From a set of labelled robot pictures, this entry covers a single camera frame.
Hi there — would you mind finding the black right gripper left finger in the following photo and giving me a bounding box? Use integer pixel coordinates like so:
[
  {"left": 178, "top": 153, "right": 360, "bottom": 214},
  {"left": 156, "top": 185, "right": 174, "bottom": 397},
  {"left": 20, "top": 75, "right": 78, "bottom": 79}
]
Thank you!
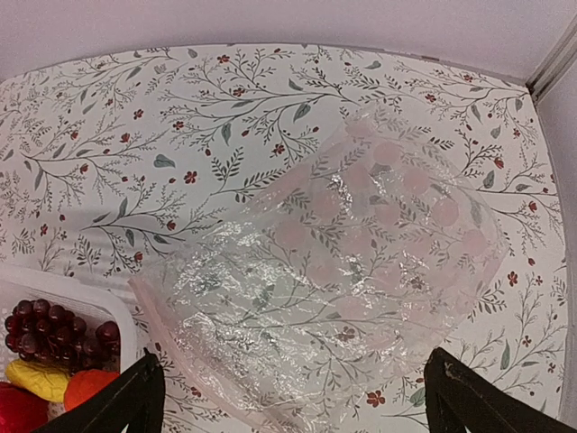
[{"left": 35, "top": 351, "right": 166, "bottom": 433}]

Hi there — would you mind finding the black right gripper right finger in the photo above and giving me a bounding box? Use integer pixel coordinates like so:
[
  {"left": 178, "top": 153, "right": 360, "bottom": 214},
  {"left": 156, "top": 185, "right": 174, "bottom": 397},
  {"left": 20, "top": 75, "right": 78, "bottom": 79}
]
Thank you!
[{"left": 424, "top": 347, "right": 576, "bottom": 433}]

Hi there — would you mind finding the white perforated plastic basket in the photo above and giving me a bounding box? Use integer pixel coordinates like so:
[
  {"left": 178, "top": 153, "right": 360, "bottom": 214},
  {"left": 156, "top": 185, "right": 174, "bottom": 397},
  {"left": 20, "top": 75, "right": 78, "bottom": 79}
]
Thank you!
[{"left": 0, "top": 263, "right": 136, "bottom": 433}]

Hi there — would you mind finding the red toy bell pepper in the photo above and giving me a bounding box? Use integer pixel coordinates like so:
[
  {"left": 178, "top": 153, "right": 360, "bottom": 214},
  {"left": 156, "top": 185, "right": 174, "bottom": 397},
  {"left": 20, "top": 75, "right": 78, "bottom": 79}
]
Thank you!
[{"left": 1, "top": 382, "right": 49, "bottom": 433}]

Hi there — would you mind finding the clear zip top bag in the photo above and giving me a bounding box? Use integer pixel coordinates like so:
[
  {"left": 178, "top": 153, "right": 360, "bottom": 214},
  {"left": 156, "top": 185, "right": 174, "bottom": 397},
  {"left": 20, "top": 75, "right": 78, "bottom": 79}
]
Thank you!
[{"left": 130, "top": 106, "right": 507, "bottom": 432}]

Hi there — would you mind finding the orange toy pumpkin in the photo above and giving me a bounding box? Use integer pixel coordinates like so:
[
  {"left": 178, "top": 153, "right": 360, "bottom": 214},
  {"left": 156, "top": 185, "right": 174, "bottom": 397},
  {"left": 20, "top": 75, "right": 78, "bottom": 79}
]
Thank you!
[{"left": 63, "top": 369, "right": 120, "bottom": 411}]

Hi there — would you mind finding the dark red grape bunch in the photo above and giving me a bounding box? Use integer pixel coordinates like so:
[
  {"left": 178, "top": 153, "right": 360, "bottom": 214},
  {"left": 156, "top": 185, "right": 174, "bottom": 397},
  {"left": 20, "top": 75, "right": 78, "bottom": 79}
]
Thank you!
[{"left": 4, "top": 299, "right": 121, "bottom": 373}]

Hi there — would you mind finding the floral patterned table mat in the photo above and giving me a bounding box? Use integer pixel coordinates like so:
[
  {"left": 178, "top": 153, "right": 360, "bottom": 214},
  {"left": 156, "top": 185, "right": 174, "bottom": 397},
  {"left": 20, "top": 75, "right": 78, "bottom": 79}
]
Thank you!
[{"left": 1, "top": 44, "right": 568, "bottom": 416}]

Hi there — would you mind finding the right aluminium corner post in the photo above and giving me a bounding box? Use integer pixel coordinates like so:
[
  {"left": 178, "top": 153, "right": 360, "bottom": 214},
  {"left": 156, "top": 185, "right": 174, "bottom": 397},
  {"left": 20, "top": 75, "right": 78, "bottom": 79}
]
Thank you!
[{"left": 526, "top": 18, "right": 576, "bottom": 105}]

